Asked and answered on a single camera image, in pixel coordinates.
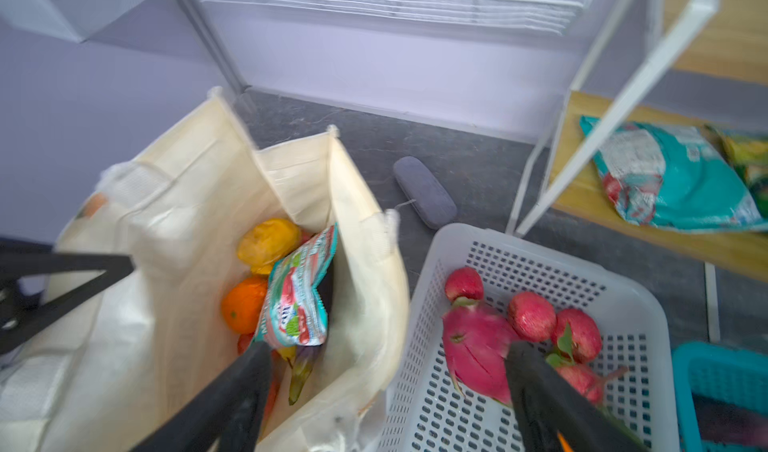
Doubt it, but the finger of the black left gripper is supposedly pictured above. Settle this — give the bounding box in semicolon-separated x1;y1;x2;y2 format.
0;250;136;357

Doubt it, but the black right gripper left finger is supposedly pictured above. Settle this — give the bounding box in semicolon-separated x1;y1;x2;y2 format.
133;342;272;451

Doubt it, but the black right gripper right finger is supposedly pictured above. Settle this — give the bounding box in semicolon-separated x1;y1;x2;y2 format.
505;342;646;451

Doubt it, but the orange bell pepper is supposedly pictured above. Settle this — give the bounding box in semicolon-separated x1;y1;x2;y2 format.
220;276;268;334

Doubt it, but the teal snack bag shelf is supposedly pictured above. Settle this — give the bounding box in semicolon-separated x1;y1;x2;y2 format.
254;223;338;349
593;121;767;233

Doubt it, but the cream floral tote bag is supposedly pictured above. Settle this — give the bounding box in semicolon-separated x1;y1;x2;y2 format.
1;90;410;451

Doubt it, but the green Fox's candy bag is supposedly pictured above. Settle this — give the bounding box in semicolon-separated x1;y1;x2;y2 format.
707;124;767;218

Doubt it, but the red dragon fruit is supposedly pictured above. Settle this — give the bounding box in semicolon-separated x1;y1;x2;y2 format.
442;297;521;407

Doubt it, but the white plastic basket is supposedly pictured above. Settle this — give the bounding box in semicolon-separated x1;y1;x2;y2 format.
378;223;680;451

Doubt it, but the red apple in white basket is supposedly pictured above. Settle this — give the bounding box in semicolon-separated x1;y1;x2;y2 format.
444;266;485;302

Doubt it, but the small purple eggplant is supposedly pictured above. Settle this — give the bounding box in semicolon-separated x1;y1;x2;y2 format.
693;395;767;449

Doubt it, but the teal plastic basket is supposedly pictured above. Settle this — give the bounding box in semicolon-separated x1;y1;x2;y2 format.
672;342;767;451

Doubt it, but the grey cloth pad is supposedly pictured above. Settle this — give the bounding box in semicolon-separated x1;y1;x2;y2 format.
393;156;458;230

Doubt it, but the white two-tier wooden shelf rack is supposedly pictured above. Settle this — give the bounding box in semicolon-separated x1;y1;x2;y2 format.
506;0;767;342

